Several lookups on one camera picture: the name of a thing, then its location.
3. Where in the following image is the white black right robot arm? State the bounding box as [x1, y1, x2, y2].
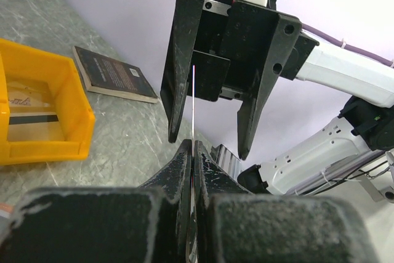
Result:
[160, 0, 393, 195]

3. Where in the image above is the yellow bin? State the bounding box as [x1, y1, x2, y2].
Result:
[1, 39, 95, 166]

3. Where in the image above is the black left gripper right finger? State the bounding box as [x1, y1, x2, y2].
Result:
[194, 141, 379, 262]

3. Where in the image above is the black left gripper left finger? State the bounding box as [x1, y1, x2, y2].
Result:
[1, 140, 192, 262]

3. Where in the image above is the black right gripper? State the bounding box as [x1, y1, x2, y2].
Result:
[160, 0, 319, 160]

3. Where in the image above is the black book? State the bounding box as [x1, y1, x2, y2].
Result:
[73, 46, 159, 103]

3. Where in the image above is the white card from red bin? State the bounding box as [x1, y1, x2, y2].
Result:
[187, 65, 196, 262]

